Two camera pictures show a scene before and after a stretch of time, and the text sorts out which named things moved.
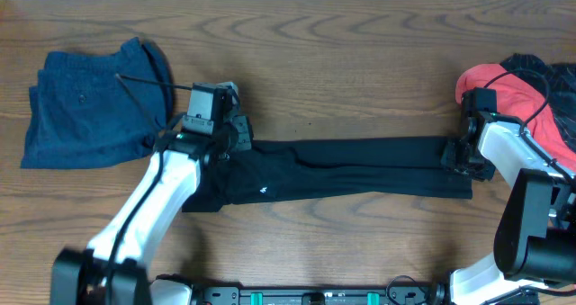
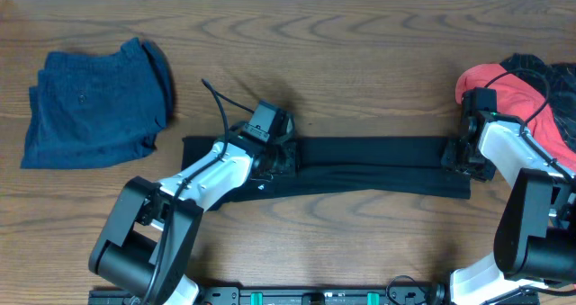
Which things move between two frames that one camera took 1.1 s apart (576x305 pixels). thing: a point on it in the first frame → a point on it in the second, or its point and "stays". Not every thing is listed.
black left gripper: x=244 y=128 → x=291 y=151
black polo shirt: x=391 y=166 stays
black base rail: x=317 y=295 stays
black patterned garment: x=558 y=80 stays
